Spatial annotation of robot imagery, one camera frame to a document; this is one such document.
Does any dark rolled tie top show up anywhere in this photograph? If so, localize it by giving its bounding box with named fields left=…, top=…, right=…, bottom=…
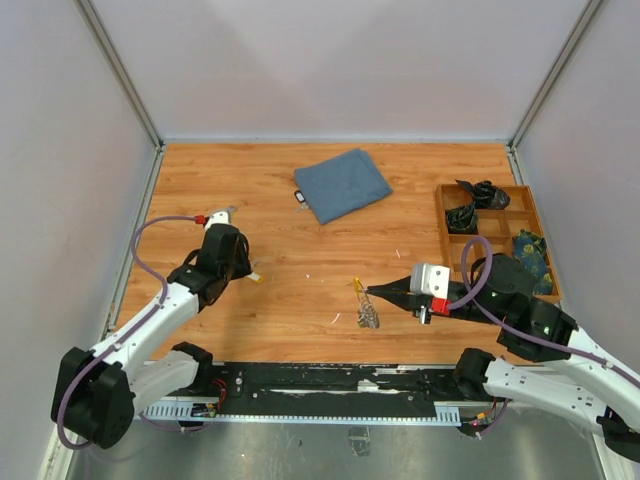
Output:
left=456, top=180, right=511, bottom=210

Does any metal key organizer ring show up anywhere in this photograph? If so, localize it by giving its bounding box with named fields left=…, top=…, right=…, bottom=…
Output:
left=355, top=292, right=381, bottom=330

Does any dark rolled tie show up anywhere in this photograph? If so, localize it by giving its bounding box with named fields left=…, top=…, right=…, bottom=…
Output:
left=456, top=180, right=511, bottom=210
left=445, top=203, right=478, bottom=235

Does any folded blue cloth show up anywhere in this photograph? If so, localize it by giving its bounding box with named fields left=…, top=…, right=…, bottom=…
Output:
left=294, top=148, right=393, bottom=225

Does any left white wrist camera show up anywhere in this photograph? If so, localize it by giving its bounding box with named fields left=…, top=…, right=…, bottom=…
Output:
left=204, top=209, right=232, bottom=230

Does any dark rolled tie middle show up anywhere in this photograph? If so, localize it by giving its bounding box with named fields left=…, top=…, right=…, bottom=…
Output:
left=445, top=203, right=478, bottom=235

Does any blue floral rolled tie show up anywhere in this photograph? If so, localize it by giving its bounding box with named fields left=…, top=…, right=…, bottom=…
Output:
left=513, top=229, right=554, bottom=295

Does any wooden compartment tray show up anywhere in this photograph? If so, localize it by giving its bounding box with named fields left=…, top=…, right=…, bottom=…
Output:
left=435, top=183, right=545, bottom=281

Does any yellow tagged key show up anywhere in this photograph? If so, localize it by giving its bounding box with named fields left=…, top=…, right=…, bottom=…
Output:
left=353, top=277, right=367, bottom=295

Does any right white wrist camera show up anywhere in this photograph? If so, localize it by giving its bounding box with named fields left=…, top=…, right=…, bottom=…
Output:
left=409, top=263, right=451, bottom=299

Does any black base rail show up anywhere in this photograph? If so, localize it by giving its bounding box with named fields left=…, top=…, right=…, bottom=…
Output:
left=145, top=362, right=493, bottom=423

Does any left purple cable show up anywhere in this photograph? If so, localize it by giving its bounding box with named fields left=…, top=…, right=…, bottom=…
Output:
left=54, top=214, right=209, bottom=450

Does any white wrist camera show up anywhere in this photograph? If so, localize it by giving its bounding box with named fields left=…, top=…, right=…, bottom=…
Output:
left=204, top=209, right=232, bottom=230
left=409, top=263, right=451, bottom=299

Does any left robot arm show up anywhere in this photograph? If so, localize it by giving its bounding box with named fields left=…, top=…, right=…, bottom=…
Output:
left=51, top=210, right=253, bottom=450

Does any black key fob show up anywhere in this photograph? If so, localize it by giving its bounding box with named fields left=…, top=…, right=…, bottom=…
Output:
left=294, top=190, right=306, bottom=203

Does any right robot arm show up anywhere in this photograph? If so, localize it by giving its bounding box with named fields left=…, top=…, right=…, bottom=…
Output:
left=363, top=254, right=639, bottom=461

